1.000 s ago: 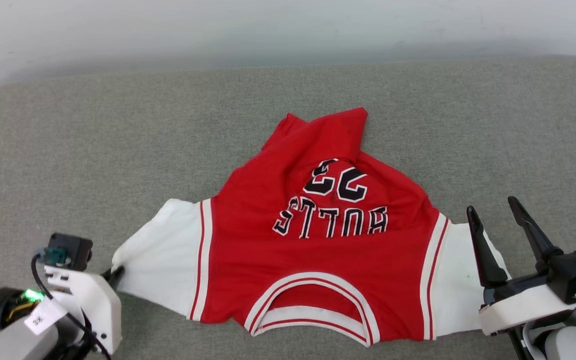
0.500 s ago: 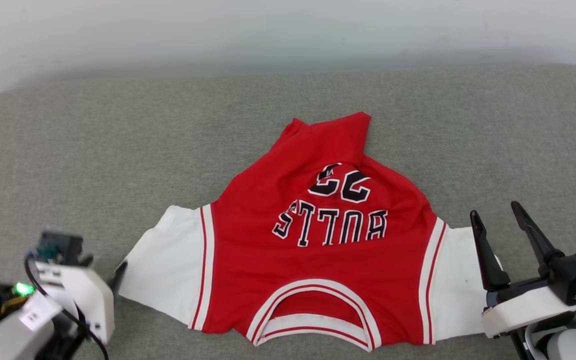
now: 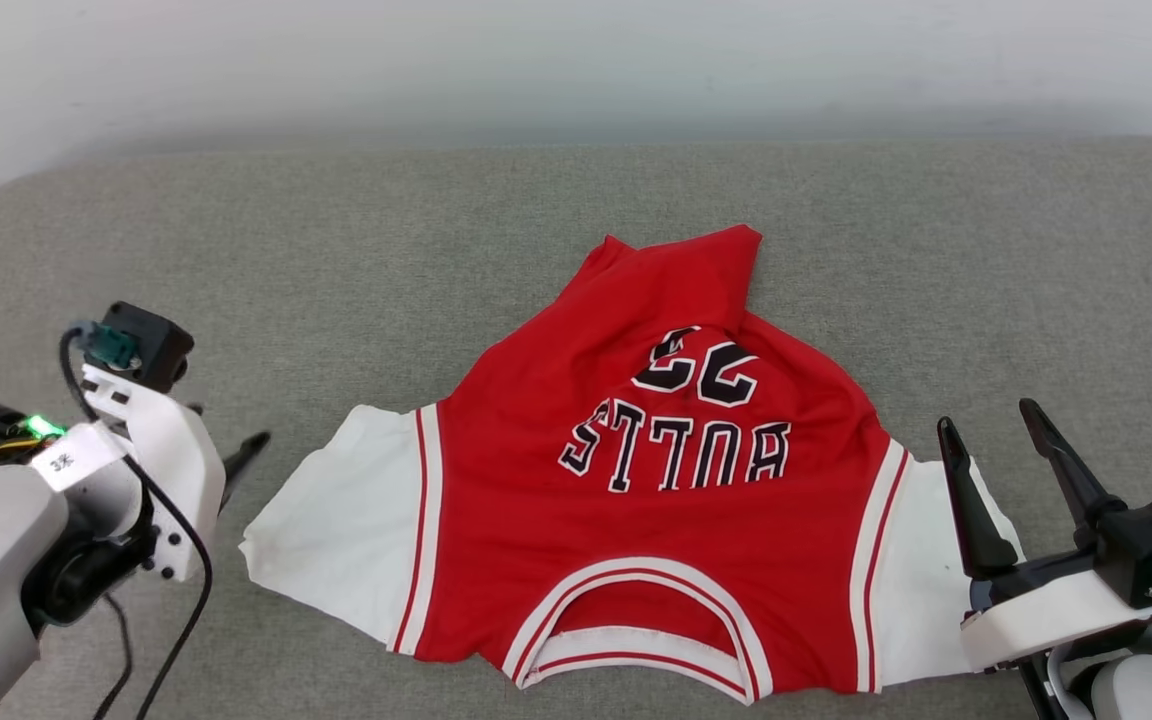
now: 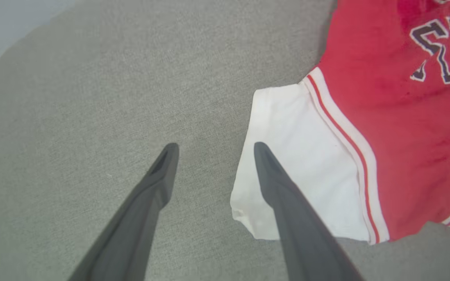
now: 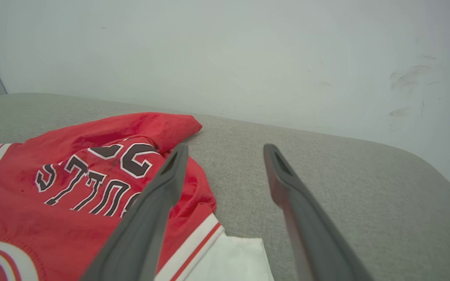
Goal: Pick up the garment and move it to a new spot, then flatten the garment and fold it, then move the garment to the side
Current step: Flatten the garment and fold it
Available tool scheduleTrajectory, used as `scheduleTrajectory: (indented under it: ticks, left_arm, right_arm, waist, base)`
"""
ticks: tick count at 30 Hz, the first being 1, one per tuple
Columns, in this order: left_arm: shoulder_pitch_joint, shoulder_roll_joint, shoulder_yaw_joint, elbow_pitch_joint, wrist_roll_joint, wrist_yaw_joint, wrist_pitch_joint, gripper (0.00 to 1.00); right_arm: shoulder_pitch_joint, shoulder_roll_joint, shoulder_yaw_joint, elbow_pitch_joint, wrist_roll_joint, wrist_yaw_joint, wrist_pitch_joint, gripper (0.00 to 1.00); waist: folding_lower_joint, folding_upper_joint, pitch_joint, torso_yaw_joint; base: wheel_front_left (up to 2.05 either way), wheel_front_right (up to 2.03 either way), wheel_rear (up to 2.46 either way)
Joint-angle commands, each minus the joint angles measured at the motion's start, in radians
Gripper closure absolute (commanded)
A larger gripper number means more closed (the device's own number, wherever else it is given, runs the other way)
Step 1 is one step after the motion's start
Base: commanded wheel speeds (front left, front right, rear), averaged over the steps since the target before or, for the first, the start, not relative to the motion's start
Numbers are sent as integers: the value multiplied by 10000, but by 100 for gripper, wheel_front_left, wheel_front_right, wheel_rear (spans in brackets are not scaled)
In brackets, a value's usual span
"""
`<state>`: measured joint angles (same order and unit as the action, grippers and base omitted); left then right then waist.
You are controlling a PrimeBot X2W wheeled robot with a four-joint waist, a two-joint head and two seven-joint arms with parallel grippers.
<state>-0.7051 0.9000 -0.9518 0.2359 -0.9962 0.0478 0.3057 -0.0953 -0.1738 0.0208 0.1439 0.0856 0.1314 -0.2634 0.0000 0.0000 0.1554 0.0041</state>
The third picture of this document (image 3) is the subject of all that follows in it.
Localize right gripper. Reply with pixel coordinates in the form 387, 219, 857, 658
938, 398, 1152, 673

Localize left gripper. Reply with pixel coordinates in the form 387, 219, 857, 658
28, 364, 273, 627

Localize red and white basketball jersey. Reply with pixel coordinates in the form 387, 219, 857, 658
239, 225, 1027, 706

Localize white printed label sticker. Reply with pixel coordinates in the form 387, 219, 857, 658
31, 423, 128, 493

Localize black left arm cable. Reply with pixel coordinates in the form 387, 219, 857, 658
59, 325, 215, 720

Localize teal left camera connector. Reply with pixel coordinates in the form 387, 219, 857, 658
84, 322, 143, 372

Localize thin black cable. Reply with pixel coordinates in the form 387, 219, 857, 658
89, 594, 135, 720

